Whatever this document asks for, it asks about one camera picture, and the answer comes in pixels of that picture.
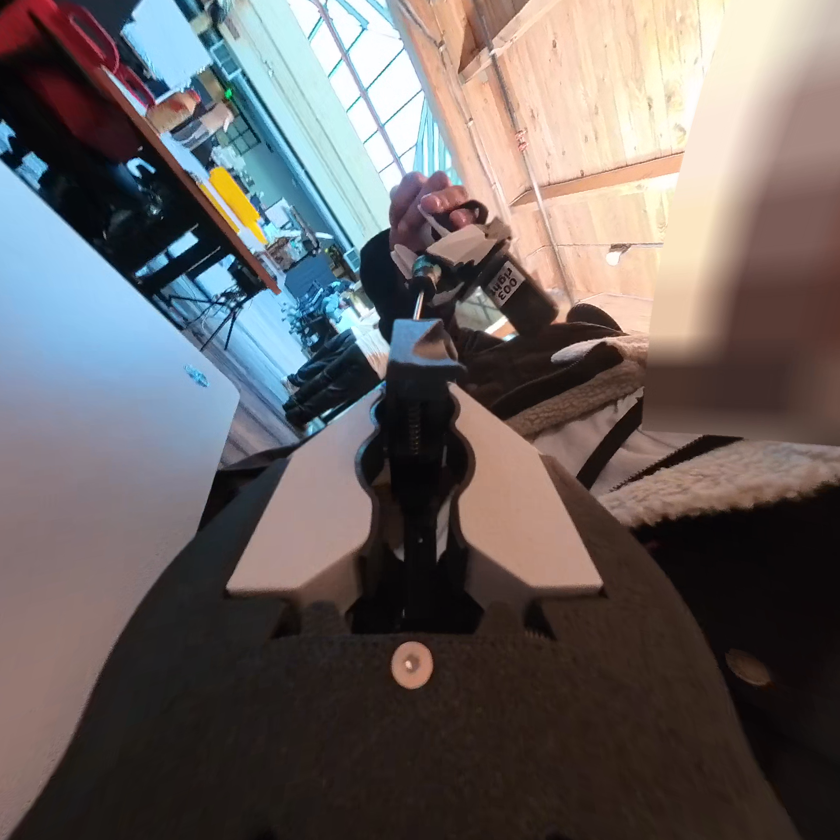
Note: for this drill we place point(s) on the black tripod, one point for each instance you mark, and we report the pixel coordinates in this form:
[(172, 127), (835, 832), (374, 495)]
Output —
[(216, 312)]

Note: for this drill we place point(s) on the person's white shirt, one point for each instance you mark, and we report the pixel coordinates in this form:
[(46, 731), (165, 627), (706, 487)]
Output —
[(623, 446)]

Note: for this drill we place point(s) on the black plastic bracket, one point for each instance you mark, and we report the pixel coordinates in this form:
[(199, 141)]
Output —
[(413, 459)]

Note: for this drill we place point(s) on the person's right hand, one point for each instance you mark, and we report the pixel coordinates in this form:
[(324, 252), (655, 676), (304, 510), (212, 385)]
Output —
[(420, 203)]

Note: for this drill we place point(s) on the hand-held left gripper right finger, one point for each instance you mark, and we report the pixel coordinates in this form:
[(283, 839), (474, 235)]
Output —
[(525, 525)]

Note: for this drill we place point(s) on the red bag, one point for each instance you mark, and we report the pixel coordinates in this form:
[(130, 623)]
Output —
[(72, 79)]

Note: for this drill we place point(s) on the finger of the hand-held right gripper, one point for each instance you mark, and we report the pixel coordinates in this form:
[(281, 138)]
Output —
[(466, 243), (403, 256)]

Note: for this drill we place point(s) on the person's right forearm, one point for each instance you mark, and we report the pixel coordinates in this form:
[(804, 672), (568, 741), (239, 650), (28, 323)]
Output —
[(387, 282)]

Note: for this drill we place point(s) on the wooden table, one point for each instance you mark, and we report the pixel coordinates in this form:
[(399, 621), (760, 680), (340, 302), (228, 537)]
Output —
[(184, 177)]

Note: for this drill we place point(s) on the yellow plastic bin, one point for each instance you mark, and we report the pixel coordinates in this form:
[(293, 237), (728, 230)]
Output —
[(236, 203)]

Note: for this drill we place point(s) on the black curved plastic part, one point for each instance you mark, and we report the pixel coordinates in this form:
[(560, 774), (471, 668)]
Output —
[(413, 348)]

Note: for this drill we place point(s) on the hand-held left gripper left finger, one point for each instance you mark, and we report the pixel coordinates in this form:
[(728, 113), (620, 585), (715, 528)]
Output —
[(302, 525)]

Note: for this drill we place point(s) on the round blue sticker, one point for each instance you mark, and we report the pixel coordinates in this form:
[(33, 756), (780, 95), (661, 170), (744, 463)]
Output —
[(195, 376)]

